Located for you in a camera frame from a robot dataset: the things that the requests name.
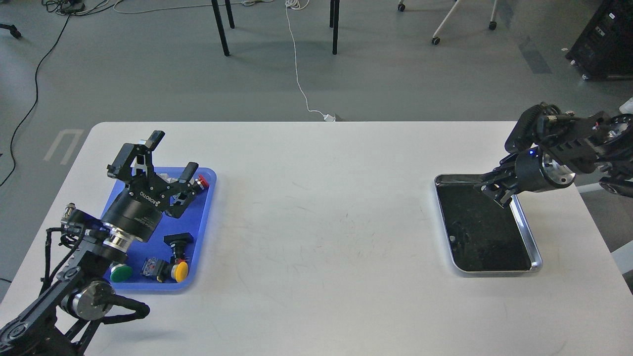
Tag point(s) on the silver metal tray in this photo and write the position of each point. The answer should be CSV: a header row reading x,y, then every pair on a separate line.
x,y
490,240

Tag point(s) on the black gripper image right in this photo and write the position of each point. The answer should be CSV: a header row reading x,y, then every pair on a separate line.
x,y
532,170

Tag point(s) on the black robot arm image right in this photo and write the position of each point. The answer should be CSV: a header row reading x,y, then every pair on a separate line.
x,y
548,148

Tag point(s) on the blue plastic tray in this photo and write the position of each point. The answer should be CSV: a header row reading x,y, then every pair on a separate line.
x,y
194,221

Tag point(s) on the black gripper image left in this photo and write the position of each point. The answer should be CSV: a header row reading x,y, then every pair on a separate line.
x,y
147,196

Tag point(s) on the white rolling chair base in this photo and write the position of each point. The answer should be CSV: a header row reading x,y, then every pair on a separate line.
x,y
464,20

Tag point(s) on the green push button switch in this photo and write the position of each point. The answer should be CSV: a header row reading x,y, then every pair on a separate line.
x,y
120,272

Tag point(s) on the blue contact block switch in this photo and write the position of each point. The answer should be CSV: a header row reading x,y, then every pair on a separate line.
x,y
151,268

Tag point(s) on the black equipment case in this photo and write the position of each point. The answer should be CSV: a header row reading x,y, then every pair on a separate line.
x,y
604,49

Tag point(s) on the red push button switch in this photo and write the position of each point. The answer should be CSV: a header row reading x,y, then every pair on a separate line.
x,y
200,183

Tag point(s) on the black push button switch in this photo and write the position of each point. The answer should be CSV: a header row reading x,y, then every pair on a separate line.
x,y
178,244

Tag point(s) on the yellow push button switch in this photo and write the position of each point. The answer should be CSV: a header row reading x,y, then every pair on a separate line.
x,y
172,271

